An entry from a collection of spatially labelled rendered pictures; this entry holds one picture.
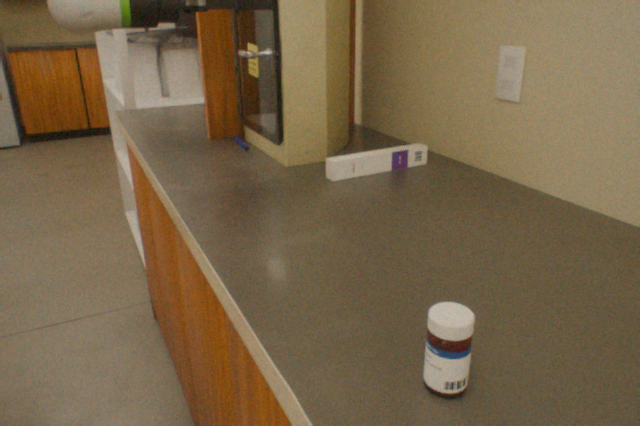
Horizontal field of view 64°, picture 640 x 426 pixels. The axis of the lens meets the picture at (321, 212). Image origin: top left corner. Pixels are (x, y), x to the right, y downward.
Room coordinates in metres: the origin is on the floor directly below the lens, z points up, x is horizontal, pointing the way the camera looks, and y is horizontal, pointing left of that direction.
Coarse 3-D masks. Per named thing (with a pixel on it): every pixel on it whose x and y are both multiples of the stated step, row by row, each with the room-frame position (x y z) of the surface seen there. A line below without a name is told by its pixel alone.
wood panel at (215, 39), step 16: (352, 0) 1.70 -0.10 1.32; (208, 16) 1.50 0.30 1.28; (224, 16) 1.52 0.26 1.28; (352, 16) 1.70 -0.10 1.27; (208, 32) 1.50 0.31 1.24; (224, 32) 1.52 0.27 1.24; (352, 32) 1.70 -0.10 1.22; (208, 48) 1.50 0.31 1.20; (224, 48) 1.52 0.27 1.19; (352, 48) 1.70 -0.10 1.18; (208, 64) 1.49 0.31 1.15; (224, 64) 1.51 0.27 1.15; (352, 64) 1.70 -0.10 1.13; (208, 80) 1.49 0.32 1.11; (224, 80) 1.51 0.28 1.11; (352, 80) 1.70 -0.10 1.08; (208, 96) 1.49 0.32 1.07; (224, 96) 1.51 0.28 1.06; (352, 96) 1.70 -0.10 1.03; (208, 112) 1.49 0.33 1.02; (224, 112) 1.51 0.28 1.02; (352, 112) 1.70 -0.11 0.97; (208, 128) 1.50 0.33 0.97; (224, 128) 1.51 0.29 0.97; (240, 128) 1.53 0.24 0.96
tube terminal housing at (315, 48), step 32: (288, 0) 1.20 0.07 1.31; (320, 0) 1.24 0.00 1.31; (288, 32) 1.20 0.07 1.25; (320, 32) 1.24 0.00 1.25; (288, 64) 1.20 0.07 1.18; (320, 64) 1.24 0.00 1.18; (288, 96) 1.20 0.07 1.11; (320, 96) 1.24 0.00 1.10; (288, 128) 1.20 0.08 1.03; (320, 128) 1.24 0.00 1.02; (288, 160) 1.20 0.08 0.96; (320, 160) 1.23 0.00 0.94
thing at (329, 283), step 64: (128, 128) 1.66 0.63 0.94; (192, 128) 1.64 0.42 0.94; (192, 192) 1.02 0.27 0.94; (256, 192) 1.02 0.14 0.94; (320, 192) 1.01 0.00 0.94; (384, 192) 1.00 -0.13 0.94; (448, 192) 1.00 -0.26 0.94; (512, 192) 1.00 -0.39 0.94; (256, 256) 0.72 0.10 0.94; (320, 256) 0.71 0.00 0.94; (384, 256) 0.71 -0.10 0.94; (448, 256) 0.71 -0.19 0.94; (512, 256) 0.70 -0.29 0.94; (576, 256) 0.70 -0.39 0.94; (256, 320) 0.54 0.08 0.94; (320, 320) 0.54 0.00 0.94; (384, 320) 0.54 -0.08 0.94; (512, 320) 0.53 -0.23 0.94; (576, 320) 0.53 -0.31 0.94; (320, 384) 0.42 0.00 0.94; (384, 384) 0.42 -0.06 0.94; (512, 384) 0.42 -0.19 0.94; (576, 384) 0.42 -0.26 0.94
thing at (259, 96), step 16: (272, 0) 1.20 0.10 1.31; (240, 16) 1.41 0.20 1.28; (256, 16) 1.30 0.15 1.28; (272, 16) 1.20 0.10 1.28; (240, 32) 1.42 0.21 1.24; (256, 32) 1.30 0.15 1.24; (272, 32) 1.20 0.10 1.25; (240, 48) 1.43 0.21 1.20; (272, 48) 1.21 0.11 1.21; (240, 64) 1.44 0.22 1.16; (272, 64) 1.21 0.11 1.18; (240, 80) 1.45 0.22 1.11; (256, 80) 1.32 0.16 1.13; (272, 80) 1.22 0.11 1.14; (256, 96) 1.33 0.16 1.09; (272, 96) 1.22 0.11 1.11; (256, 112) 1.34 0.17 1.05; (272, 112) 1.23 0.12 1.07; (256, 128) 1.34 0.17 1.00; (272, 128) 1.23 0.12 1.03
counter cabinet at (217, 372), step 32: (160, 224) 1.36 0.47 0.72; (160, 256) 1.46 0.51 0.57; (192, 256) 0.97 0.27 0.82; (160, 288) 1.58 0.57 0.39; (192, 288) 1.01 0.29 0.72; (160, 320) 1.73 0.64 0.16; (192, 320) 1.05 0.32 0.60; (224, 320) 0.76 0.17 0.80; (192, 352) 1.11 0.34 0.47; (224, 352) 0.78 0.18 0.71; (192, 384) 1.17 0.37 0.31; (224, 384) 0.80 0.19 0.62; (256, 384) 0.61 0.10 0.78; (192, 416) 1.25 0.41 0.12; (224, 416) 0.83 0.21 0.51; (256, 416) 0.62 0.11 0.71
